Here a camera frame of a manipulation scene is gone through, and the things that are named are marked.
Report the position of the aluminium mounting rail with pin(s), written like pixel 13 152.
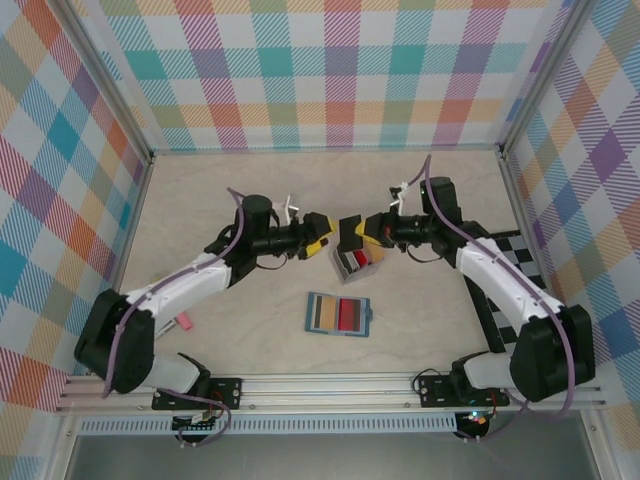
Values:
pixel 325 387

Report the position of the silver box of coloured blocks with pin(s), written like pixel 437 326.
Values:
pixel 345 275

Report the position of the orange credit card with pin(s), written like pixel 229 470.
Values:
pixel 375 252
pixel 327 314

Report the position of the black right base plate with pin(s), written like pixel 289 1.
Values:
pixel 432 390

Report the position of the red credit card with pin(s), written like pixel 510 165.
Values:
pixel 350 315
pixel 357 260

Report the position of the small pink white object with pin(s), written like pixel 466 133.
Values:
pixel 184 322

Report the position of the black credit card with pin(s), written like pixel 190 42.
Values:
pixel 350 224

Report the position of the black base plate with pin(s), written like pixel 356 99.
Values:
pixel 227 392
pixel 432 390

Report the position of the teal tray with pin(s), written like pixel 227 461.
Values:
pixel 308 315

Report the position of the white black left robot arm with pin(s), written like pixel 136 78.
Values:
pixel 185 282

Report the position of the grey metal panel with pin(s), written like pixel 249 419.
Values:
pixel 350 460

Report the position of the right controller circuit board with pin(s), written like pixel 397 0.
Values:
pixel 477 419

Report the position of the aluminium floor rail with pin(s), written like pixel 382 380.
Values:
pixel 325 149
pixel 519 200
pixel 129 245

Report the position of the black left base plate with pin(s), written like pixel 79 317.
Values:
pixel 227 392

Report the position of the controller circuit board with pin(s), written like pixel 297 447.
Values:
pixel 477 419
pixel 197 422

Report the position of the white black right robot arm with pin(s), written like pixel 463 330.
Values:
pixel 500 280

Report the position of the left controller circuit board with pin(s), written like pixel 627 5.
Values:
pixel 197 422

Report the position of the black grey checkerboard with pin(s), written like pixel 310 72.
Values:
pixel 522 260

